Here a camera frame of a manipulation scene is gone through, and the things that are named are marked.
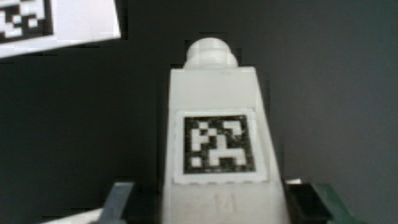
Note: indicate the white leg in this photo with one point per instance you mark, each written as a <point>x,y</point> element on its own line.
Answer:
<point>222,186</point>
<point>45,24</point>

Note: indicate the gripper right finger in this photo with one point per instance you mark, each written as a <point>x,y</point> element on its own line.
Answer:
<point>315,204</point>

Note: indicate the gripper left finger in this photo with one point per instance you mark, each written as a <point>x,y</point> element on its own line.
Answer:
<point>107,215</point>

